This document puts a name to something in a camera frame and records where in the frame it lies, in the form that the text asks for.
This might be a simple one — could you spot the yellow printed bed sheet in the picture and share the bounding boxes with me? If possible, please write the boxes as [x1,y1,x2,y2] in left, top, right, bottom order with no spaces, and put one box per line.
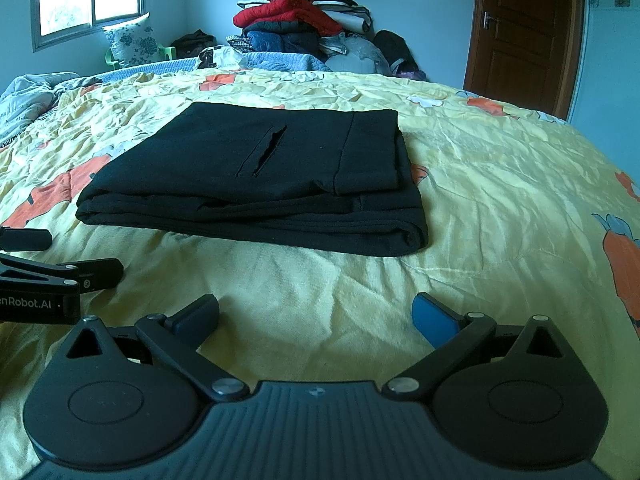
[0,66,640,466]

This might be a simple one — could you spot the green plastic chair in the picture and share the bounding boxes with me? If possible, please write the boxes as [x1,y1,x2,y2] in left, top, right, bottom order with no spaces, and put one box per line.
[102,42,178,69]

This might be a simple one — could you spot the dark brown cloth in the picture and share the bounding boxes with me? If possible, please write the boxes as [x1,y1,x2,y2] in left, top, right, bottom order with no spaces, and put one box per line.
[170,29,218,59]

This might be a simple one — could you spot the red jacket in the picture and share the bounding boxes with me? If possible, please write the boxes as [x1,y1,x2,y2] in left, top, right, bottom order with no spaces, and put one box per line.
[233,0,347,37]

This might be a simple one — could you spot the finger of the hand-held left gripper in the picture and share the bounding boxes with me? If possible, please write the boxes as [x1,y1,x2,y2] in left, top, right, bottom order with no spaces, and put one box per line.
[0,252,125,292]
[0,227,54,252]

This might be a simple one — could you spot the light grey duvet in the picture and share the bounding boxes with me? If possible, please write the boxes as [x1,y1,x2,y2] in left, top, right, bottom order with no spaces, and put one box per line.
[0,70,97,147]

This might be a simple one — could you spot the pile of clothes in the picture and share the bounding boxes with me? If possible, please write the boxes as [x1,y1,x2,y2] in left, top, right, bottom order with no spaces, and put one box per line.
[231,0,427,82]

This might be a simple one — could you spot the black white printed cloth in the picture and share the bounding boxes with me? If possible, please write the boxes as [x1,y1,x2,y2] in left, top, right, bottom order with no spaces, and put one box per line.
[198,45,249,69]

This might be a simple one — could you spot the blue quilt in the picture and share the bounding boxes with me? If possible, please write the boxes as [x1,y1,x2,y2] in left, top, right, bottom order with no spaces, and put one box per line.
[94,51,335,82]

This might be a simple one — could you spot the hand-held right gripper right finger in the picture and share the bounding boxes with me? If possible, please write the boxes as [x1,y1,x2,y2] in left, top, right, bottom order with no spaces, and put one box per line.
[382,292,569,404]

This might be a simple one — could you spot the floral pillow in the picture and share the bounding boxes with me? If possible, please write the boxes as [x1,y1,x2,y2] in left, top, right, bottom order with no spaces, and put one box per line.
[102,13,161,69]

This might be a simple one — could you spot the black pants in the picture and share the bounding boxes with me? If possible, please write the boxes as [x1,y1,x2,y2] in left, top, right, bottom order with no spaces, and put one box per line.
[76,101,431,257]

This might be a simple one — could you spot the blue jacket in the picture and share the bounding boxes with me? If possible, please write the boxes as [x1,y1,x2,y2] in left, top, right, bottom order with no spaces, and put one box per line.
[244,21,332,57]

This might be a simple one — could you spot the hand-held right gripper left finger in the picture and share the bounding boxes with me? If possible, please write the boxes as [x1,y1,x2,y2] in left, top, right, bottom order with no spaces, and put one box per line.
[65,294,251,404]

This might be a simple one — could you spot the brown wooden door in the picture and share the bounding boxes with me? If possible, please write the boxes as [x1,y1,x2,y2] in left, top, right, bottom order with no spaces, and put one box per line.
[463,0,587,124]

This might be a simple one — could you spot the black bag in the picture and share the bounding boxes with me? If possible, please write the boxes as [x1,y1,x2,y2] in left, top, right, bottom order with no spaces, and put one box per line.
[373,29,421,77]

